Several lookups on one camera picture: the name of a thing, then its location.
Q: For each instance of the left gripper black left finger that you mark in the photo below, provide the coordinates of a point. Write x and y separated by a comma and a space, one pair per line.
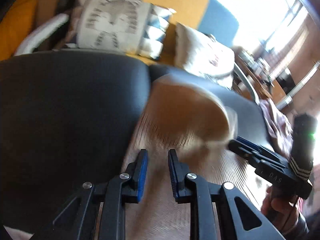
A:
98, 211

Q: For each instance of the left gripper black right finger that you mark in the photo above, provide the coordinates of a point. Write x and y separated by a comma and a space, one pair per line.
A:
217, 211

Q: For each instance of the beige knit sweater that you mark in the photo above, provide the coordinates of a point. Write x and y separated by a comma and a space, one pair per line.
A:
60, 134

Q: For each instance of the person right hand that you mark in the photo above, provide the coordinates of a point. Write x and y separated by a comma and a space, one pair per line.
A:
288, 214

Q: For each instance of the mauve knit garment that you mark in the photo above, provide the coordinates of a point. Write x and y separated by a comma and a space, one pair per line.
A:
278, 127

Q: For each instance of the wooden side table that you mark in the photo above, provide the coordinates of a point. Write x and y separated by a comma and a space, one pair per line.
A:
262, 84

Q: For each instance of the grey yellow blue sofa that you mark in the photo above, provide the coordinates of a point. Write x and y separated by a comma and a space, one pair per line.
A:
49, 28

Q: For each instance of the deer print cushion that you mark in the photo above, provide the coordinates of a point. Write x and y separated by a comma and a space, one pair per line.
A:
202, 55

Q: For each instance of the tiger print cushion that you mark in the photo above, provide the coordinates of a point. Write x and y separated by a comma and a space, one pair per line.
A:
123, 26

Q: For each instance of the orange wooden cabinet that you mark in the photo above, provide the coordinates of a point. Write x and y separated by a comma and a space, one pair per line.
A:
16, 24

